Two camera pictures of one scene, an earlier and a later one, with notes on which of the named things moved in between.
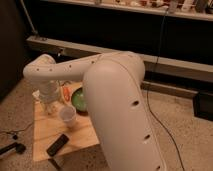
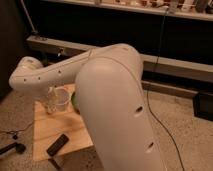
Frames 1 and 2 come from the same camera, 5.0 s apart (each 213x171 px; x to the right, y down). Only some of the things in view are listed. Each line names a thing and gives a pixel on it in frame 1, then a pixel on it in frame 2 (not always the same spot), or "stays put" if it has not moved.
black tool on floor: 19,147 stays put
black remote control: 55,146 stays put
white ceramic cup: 68,115 -> 62,97
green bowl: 79,101 stays put
